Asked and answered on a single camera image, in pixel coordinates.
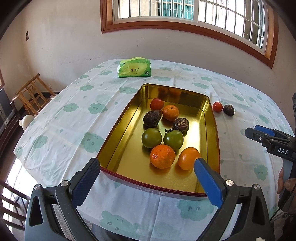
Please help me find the person's right hand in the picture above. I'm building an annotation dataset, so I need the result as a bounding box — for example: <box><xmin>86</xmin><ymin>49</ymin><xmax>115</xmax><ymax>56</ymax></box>
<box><xmin>277</xmin><ymin>168</ymin><xmax>296</xmax><ymax>194</ymax></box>

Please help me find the green tomato with stem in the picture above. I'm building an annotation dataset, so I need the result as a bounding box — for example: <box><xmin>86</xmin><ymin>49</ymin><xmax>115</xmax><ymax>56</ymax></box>
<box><xmin>164</xmin><ymin>130</ymin><xmax>184</xmax><ymax>151</ymax></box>

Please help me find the white stuffed toy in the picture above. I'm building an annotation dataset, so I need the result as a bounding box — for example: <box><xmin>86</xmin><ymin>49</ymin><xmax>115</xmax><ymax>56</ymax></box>
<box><xmin>18</xmin><ymin>114</ymin><xmax>34</xmax><ymax>131</ymax></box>

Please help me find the dark wooden chair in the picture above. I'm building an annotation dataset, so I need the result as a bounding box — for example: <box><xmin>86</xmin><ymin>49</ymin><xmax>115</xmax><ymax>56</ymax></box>
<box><xmin>0</xmin><ymin>179</ymin><xmax>31</xmax><ymax>230</ymax></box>

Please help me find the large orange mandarin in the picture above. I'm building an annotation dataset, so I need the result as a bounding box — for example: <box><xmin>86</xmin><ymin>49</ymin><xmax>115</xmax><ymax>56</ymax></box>
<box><xmin>149</xmin><ymin>145</ymin><xmax>176</xmax><ymax>169</ymax></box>

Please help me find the small red tomato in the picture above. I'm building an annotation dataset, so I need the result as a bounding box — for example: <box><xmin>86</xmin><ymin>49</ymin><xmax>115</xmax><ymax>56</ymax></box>
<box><xmin>212</xmin><ymin>101</ymin><xmax>223</xmax><ymax>113</ymax></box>

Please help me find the cloud pattern tablecloth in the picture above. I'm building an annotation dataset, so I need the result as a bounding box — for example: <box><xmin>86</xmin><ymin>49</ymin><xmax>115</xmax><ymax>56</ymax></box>
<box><xmin>14</xmin><ymin>60</ymin><xmax>293</xmax><ymax>240</ymax></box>

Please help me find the dark wrinkled fruit by tomato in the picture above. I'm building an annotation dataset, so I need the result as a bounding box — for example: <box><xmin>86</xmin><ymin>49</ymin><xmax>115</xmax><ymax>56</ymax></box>
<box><xmin>223</xmin><ymin>104</ymin><xmax>235</xmax><ymax>116</ymax></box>

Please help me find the smooth orange fruit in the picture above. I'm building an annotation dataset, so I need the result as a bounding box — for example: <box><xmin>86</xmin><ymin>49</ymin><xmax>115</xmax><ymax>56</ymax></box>
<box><xmin>178</xmin><ymin>147</ymin><xmax>201</xmax><ymax>170</ymax></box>

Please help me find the green tissue pack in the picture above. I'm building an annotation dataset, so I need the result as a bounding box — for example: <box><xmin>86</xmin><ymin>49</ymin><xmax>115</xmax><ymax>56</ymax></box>
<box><xmin>117</xmin><ymin>57</ymin><xmax>152</xmax><ymax>78</ymax></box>

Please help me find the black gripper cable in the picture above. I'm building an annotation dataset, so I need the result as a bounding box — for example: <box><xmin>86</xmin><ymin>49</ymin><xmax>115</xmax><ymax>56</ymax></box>
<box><xmin>269</xmin><ymin>203</ymin><xmax>287</xmax><ymax>223</ymax></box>

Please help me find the green tomato round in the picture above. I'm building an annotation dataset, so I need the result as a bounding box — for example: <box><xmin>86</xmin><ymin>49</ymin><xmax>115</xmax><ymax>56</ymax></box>
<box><xmin>142</xmin><ymin>128</ymin><xmax>162</xmax><ymax>148</ymax></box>

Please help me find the red gold toffee tin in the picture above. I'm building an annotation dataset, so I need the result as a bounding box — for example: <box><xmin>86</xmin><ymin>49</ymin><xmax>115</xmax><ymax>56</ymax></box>
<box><xmin>96</xmin><ymin>83</ymin><xmax>221</xmax><ymax>198</ymax></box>

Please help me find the small dark wrinkled fruit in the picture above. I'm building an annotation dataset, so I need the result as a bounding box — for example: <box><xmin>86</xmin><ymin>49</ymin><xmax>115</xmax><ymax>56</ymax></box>
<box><xmin>172</xmin><ymin>118</ymin><xmax>189</xmax><ymax>136</ymax></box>

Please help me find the large dark wrinkled fruit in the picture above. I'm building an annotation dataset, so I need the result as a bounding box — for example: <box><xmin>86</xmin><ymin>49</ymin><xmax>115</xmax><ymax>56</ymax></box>
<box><xmin>143</xmin><ymin>110</ymin><xmax>162</xmax><ymax>128</ymax></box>

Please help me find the wooden framed window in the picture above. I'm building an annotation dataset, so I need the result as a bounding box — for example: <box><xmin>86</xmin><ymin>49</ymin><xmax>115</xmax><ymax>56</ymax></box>
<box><xmin>100</xmin><ymin>1</ymin><xmax>278</xmax><ymax>68</ymax></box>

